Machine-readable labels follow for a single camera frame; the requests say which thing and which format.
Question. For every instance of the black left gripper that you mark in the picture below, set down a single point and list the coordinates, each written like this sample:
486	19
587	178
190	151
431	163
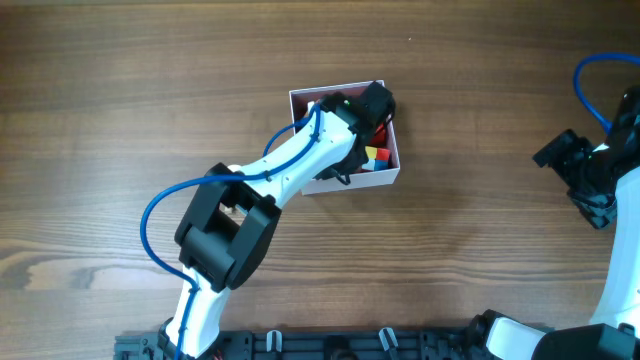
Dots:
360	154

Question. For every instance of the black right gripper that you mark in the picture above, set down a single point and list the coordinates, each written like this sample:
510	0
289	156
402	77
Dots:
558	154

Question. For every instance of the colourful two-by-two puzzle cube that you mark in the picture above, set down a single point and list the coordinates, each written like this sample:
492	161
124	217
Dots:
378	159

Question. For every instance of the white cardboard box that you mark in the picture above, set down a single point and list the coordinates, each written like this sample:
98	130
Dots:
298	104

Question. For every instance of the red toy fire truck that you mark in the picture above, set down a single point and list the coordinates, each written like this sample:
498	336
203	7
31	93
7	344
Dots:
380	137

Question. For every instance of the white wooden rattle drum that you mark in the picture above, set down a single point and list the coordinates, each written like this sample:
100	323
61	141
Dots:
310	107

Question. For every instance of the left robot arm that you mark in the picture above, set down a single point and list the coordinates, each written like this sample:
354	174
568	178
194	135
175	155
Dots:
228	226

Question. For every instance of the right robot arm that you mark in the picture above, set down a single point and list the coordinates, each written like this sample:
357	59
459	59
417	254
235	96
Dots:
613	330

